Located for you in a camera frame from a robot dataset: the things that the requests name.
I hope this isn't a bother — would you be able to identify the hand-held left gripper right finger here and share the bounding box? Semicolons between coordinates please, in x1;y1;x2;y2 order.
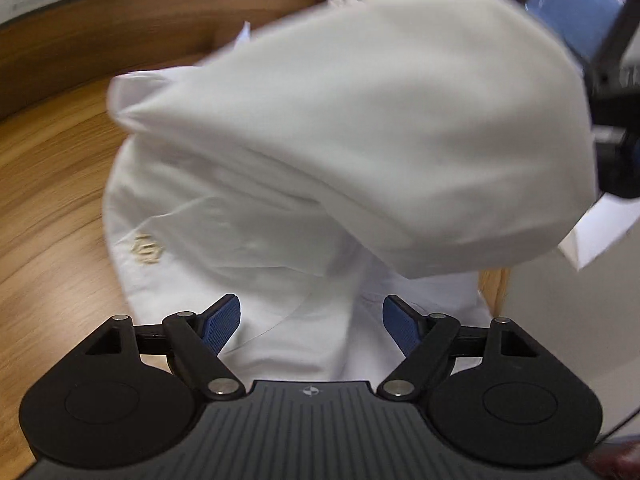
377;294;540;402

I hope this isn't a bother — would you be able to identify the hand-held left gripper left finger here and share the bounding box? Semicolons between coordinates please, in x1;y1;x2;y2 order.
85;293;246;401

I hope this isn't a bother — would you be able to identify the white dress shirt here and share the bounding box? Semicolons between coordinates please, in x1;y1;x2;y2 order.
102;0;640;384

